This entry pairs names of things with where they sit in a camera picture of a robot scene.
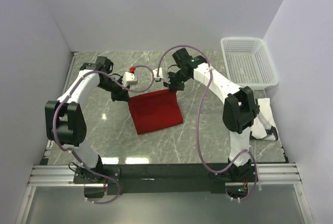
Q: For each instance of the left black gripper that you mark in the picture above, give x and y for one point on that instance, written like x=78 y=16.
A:
x=121 y=95

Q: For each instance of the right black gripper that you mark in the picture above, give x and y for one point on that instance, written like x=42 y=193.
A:
x=171 y=85

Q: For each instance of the red t-shirt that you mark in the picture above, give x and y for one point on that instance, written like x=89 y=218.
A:
x=155 y=111

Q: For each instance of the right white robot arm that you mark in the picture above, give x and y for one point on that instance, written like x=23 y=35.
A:
x=239 y=106

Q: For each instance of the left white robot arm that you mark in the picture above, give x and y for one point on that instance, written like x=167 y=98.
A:
x=65 y=123

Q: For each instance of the white perforated plastic basket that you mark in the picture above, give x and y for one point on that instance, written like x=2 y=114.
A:
x=248 y=62

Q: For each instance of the white printed folded t-shirt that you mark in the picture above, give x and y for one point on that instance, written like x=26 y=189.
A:
x=264 y=127

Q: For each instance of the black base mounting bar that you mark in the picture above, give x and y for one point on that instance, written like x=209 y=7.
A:
x=160 y=178

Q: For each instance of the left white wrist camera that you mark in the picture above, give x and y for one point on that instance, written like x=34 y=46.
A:
x=129 y=78

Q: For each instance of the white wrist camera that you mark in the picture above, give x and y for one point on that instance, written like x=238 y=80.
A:
x=158 y=74
x=129 y=78

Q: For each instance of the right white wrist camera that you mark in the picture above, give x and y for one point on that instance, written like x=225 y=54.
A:
x=158 y=74

